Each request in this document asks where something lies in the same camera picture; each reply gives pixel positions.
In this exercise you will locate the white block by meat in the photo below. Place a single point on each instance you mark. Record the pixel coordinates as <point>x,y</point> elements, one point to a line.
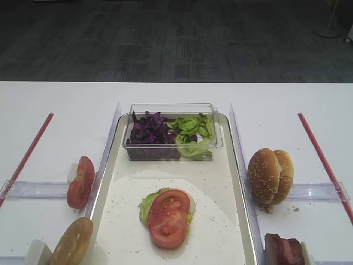
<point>308,259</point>

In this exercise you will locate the right red tape strip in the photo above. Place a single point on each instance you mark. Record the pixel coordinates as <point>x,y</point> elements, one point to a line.
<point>331,175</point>

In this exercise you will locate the green lettuce in container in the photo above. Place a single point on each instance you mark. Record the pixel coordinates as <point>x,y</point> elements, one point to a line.
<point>195,133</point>

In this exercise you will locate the acrylic holder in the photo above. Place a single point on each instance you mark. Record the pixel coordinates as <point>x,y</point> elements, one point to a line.
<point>34,190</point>
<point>322,192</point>

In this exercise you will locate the silver metal tray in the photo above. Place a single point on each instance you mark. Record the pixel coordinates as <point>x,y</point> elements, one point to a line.
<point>219,231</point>

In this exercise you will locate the lettuce leaf on tray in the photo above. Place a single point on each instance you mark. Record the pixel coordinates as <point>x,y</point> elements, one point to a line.
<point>146,203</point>

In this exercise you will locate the sesame bun rear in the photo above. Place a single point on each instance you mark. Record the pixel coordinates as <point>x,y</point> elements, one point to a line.
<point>286,176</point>

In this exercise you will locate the sesame bun front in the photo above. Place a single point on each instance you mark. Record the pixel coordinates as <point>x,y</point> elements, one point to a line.
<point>264,176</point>

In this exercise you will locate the toasted bun half left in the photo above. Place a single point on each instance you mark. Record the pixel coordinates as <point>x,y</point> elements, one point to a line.
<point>74,243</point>

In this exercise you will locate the left long acrylic divider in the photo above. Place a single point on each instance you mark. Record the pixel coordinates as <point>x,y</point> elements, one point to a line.
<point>96,187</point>

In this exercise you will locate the stanchion base background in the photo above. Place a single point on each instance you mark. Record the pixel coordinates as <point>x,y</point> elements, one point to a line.
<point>328,31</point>

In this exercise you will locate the clear plastic salad container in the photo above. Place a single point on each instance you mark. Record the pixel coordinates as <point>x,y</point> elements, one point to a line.
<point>174,111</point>

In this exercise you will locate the upright tomato slices left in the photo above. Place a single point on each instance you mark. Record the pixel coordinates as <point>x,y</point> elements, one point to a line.
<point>79,190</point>

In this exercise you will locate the left upper acrylic holder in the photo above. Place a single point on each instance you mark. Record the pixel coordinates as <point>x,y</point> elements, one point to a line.
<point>34,190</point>

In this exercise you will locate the purple cabbage leaves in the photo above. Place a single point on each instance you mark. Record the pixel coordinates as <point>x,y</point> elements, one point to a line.
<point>152,129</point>

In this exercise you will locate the white block left of bun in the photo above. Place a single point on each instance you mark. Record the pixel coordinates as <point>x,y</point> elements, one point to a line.
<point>38,254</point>

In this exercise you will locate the right upper acrylic holder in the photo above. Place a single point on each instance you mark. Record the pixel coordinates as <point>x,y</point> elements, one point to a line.
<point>322,192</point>

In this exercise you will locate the red tape strip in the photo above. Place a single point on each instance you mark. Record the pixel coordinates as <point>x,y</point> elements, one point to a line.
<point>25,158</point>
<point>331,175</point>

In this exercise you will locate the left red tape strip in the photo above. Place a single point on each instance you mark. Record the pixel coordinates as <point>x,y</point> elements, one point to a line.
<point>25,158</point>

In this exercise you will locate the sesame bun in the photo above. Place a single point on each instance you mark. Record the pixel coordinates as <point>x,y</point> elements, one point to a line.
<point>264,176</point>
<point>286,176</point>

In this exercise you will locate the sliced meat stack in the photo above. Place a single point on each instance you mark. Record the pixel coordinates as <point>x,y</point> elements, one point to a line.
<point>283,251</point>

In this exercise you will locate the tomato slice on tray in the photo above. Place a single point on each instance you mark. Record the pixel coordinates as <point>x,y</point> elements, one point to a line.
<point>168,218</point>

